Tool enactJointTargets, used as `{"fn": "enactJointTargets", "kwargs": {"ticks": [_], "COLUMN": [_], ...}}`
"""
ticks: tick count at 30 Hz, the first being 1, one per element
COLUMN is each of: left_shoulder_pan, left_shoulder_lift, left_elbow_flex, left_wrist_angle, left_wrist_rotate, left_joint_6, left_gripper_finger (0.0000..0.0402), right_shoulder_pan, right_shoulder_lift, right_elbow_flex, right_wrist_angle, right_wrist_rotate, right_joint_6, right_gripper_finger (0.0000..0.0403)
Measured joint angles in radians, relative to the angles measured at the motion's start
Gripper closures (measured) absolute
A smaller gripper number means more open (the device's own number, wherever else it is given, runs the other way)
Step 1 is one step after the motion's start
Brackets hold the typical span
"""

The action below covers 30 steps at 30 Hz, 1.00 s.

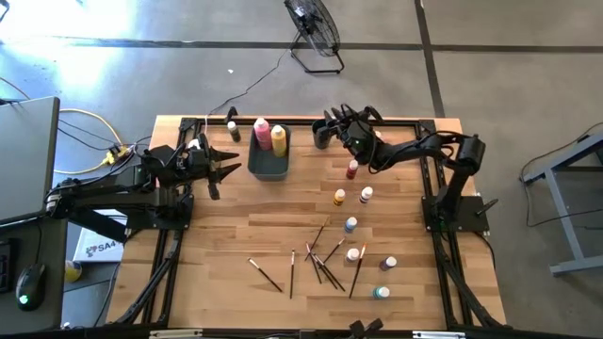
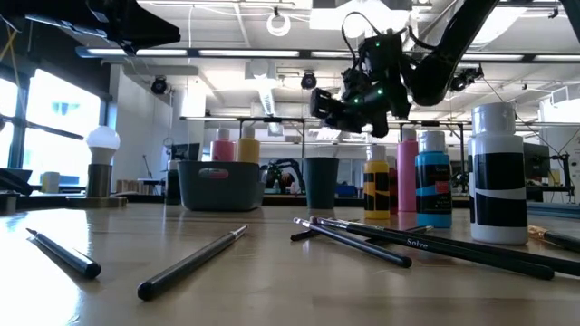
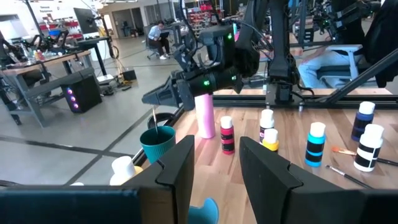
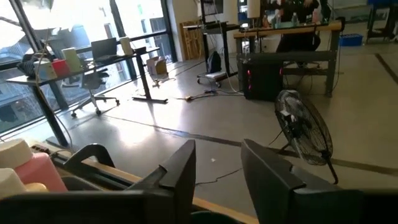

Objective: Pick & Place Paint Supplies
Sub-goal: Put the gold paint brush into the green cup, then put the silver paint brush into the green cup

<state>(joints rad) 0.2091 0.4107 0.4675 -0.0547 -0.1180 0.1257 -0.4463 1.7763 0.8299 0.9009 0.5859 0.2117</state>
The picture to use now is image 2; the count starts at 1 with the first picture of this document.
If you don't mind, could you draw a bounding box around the orange-bristle black paintbrush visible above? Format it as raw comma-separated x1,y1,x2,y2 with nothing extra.
527,225,580,254

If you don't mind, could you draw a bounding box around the black aluminium table frame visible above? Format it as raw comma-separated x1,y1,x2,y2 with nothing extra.
0,193,472,210

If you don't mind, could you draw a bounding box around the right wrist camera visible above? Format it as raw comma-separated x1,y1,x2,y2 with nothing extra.
360,34,405,76

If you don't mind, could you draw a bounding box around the teal ribbed cup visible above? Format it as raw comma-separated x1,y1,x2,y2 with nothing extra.
302,157,340,210

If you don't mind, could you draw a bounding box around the large yellow paint bottle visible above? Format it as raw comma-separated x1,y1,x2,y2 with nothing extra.
236,125,261,164

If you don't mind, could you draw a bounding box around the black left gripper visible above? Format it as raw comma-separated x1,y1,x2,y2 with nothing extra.
17,0,181,52

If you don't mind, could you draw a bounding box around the small blue paint bottle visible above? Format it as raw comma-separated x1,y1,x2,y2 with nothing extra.
415,130,453,229

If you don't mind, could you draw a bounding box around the black paintbrush Solve print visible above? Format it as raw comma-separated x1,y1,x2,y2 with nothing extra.
310,216,556,281

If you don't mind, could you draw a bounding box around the small white black-label paint bottle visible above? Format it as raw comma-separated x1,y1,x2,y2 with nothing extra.
467,101,529,246

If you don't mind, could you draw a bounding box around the white bulb table lamp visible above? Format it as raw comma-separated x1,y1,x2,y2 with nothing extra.
65,125,129,209

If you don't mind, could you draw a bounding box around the large pink labelled paint bottle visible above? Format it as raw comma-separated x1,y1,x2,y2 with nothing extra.
210,128,237,163

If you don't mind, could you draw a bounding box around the black background rig frame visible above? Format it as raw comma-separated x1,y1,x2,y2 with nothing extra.
237,116,467,160

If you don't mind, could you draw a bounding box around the black overhead frame bar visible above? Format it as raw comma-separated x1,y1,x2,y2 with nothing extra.
75,46,580,63

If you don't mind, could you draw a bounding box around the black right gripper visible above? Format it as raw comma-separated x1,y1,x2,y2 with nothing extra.
310,70,412,139

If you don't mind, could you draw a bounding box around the thin orange-tip black paintbrush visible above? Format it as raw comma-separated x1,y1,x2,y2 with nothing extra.
290,229,321,243

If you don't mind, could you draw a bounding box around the wooden slat box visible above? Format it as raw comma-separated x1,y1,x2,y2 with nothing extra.
115,178,151,195

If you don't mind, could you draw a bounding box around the white ring light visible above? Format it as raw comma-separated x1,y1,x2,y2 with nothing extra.
266,11,293,38

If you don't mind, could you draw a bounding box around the white container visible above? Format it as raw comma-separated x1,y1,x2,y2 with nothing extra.
41,170,61,195

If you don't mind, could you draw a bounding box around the black monitor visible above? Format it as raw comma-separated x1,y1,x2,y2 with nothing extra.
523,142,552,180
170,142,201,162

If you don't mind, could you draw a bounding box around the small yellow paint bottle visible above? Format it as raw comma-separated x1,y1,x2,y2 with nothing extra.
363,144,392,221

